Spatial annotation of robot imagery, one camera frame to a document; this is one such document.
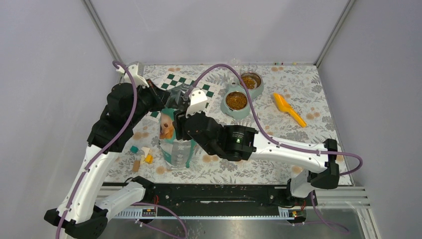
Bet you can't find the yellow toy block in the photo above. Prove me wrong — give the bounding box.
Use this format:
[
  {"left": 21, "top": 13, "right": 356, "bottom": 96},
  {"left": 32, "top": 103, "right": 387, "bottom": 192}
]
[{"left": 144, "top": 154, "right": 153, "bottom": 164}]

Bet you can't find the white toy piece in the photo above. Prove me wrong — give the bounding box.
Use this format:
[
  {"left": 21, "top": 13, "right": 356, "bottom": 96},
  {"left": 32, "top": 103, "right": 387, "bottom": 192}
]
[{"left": 141, "top": 147, "right": 150, "bottom": 163}]

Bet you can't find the orange plastic scoop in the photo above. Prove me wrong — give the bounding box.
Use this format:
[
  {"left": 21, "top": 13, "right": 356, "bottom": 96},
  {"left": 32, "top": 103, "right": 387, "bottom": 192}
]
[{"left": 273, "top": 93, "right": 307, "bottom": 127}]

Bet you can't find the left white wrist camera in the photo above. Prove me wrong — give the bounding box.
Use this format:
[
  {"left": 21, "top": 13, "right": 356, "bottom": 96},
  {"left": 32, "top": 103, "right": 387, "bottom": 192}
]
[{"left": 116, "top": 62, "right": 148, "bottom": 88}]

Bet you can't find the green white chessboard mat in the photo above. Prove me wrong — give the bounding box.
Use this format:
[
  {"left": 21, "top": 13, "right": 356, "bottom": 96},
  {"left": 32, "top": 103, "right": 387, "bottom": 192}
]
[{"left": 148, "top": 71, "right": 222, "bottom": 116}]

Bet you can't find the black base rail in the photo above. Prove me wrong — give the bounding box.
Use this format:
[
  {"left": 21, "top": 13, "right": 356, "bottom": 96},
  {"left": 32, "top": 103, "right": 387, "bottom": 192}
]
[{"left": 99, "top": 176, "right": 317, "bottom": 219}]

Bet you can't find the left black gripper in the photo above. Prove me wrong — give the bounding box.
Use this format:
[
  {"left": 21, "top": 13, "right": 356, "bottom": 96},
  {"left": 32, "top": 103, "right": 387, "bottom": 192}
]
[{"left": 128, "top": 78, "right": 172, "bottom": 127}]

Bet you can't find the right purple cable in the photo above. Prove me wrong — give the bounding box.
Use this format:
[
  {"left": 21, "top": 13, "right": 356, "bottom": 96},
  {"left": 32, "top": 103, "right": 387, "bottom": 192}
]
[{"left": 183, "top": 63, "right": 364, "bottom": 177}]

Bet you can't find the near steel bowl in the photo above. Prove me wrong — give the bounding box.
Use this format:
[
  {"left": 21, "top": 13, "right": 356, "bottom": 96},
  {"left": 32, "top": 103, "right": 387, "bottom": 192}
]
[{"left": 225, "top": 92, "right": 248, "bottom": 111}]

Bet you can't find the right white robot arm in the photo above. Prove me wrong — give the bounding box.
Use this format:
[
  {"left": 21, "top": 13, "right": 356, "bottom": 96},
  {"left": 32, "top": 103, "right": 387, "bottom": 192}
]
[{"left": 173, "top": 111, "right": 340, "bottom": 205}]

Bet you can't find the brown pet food kibble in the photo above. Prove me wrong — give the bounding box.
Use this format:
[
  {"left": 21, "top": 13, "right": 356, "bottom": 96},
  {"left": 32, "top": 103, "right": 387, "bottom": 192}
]
[{"left": 226, "top": 76, "right": 257, "bottom": 110}]

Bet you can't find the green pet food bag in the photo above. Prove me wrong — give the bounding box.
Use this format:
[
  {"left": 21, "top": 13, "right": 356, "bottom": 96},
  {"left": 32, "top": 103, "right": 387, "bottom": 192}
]
[{"left": 159, "top": 86, "right": 196, "bottom": 170}]

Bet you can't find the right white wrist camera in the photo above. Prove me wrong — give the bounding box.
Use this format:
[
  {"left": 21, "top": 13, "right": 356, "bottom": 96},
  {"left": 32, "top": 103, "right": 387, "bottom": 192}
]
[{"left": 186, "top": 88, "right": 208, "bottom": 117}]

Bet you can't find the brown wooden block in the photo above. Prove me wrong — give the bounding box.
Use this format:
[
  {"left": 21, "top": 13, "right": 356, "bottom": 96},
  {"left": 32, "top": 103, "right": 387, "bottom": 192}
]
[{"left": 132, "top": 160, "right": 140, "bottom": 172}]

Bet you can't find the steel bowl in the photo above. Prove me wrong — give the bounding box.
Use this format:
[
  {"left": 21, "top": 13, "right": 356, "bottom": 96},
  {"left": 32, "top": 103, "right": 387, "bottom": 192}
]
[
  {"left": 241, "top": 72, "right": 263, "bottom": 90},
  {"left": 225, "top": 92, "right": 248, "bottom": 111}
]

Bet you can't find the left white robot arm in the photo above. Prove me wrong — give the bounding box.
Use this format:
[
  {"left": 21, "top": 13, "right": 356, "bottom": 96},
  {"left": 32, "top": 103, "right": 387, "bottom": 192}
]
[{"left": 44, "top": 79, "right": 171, "bottom": 239}]

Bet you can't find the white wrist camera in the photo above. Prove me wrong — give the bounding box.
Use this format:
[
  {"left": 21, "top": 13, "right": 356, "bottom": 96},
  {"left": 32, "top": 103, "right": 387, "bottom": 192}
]
[
  {"left": 186, "top": 88, "right": 208, "bottom": 117},
  {"left": 116, "top": 62, "right": 148, "bottom": 88}
]

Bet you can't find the teal cube block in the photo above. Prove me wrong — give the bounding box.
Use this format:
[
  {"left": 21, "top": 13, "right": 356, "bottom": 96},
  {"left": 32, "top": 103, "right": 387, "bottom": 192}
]
[{"left": 130, "top": 146, "right": 139, "bottom": 154}]

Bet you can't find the far steel bowl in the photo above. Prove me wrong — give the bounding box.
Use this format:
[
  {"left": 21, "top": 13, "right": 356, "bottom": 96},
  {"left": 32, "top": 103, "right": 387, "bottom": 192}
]
[{"left": 241, "top": 72, "right": 263, "bottom": 90}]

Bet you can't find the teal double pet feeder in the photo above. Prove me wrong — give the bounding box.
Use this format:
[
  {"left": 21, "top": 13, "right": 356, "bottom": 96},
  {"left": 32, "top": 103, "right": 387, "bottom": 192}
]
[{"left": 220, "top": 72, "right": 264, "bottom": 120}]

